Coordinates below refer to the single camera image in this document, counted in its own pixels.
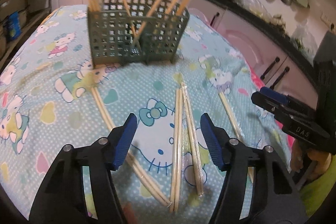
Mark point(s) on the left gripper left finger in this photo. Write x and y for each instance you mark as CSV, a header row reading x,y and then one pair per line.
x,y
61,198

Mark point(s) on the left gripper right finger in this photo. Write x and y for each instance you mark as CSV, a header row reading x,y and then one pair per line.
x,y
275,198

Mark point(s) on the person's right hand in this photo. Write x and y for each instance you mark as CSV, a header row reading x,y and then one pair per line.
x,y
300,157

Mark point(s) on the Hello Kitty blue tablecloth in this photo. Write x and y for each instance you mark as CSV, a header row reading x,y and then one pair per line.
x,y
51,95

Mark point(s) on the blue canister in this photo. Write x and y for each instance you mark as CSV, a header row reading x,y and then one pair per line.
x,y
13,26

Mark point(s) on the green plastic utensil holder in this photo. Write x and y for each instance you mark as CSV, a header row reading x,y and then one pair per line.
x,y
157,35

